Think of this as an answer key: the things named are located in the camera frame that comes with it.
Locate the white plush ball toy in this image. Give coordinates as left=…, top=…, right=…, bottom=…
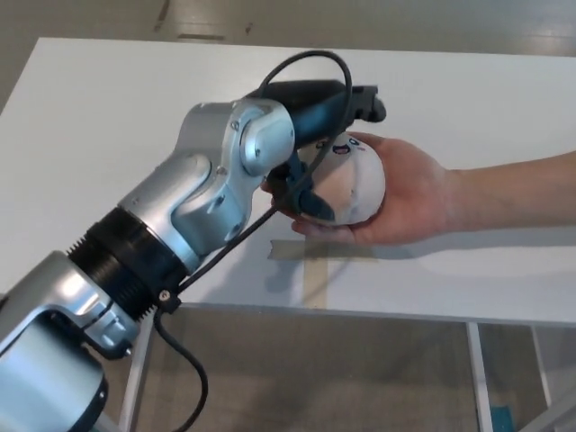
left=296, top=131, right=387, bottom=225

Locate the teal floor marker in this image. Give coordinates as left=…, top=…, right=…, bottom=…
left=488, top=404, right=512, bottom=432

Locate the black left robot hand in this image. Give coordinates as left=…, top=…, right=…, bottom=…
left=258, top=79, right=388, bottom=225

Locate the person's bare hand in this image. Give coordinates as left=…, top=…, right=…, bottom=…
left=260, top=131, right=455, bottom=247

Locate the grey diagonal bar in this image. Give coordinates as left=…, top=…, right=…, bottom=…
left=524, top=395, right=576, bottom=432

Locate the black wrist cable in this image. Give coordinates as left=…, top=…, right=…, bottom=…
left=152, top=49, right=355, bottom=432

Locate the white table leg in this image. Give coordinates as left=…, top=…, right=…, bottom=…
left=465, top=321, right=491, bottom=432
left=530, top=324, right=553, bottom=409
left=117, top=310, right=155, bottom=432

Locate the person's bare forearm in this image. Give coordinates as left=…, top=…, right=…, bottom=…
left=447, top=151, right=576, bottom=235

